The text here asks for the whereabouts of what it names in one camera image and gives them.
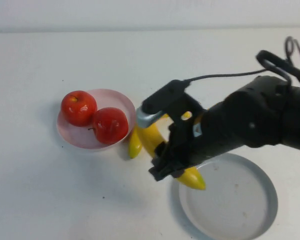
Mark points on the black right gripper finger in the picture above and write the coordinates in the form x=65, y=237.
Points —
x=162, y=172
x=162, y=151

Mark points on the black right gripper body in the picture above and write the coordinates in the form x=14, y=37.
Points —
x=187, y=145

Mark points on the yellow plastic banana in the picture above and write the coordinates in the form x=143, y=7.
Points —
x=150, y=140
x=135, y=147

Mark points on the dark red apple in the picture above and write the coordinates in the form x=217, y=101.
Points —
x=110, y=126

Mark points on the red apple with yellow top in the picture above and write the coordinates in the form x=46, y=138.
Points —
x=78, y=108

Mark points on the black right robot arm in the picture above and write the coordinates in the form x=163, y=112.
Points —
x=252, y=117

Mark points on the grey round plate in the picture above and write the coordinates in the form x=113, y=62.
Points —
x=227, y=205

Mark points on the pink round plate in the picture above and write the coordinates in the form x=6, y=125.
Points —
x=110, y=97

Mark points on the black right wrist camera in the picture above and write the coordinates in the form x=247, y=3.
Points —
x=165, y=96

